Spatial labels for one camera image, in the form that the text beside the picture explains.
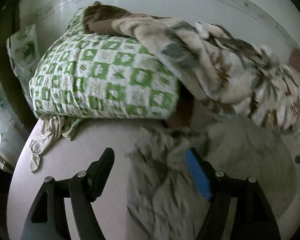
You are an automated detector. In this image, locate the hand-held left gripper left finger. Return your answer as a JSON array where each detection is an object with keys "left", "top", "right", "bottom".
[{"left": 21, "top": 147, "right": 115, "bottom": 240}]

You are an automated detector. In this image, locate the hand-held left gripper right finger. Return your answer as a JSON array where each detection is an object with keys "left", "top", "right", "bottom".
[{"left": 186, "top": 147, "right": 282, "bottom": 240}]

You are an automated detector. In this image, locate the olive green cloth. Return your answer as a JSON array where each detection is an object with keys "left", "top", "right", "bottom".
[{"left": 126, "top": 125, "right": 298, "bottom": 240}]

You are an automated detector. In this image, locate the pale pink bed sheet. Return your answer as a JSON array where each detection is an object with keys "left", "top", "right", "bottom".
[{"left": 7, "top": 100, "right": 300, "bottom": 240}]

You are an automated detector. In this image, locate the beige crumpled cloth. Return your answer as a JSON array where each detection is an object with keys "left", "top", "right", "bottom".
[{"left": 29, "top": 114, "right": 65, "bottom": 173}]

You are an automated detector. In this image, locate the green checked pillow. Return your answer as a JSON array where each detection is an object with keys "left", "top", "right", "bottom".
[{"left": 29, "top": 6, "right": 180, "bottom": 140}]

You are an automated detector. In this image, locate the brown floral print blanket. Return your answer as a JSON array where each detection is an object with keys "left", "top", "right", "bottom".
[{"left": 82, "top": 1, "right": 300, "bottom": 133}]

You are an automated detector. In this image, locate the white green print pillow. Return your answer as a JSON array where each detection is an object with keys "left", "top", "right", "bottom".
[{"left": 6, "top": 24, "right": 44, "bottom": 80}]

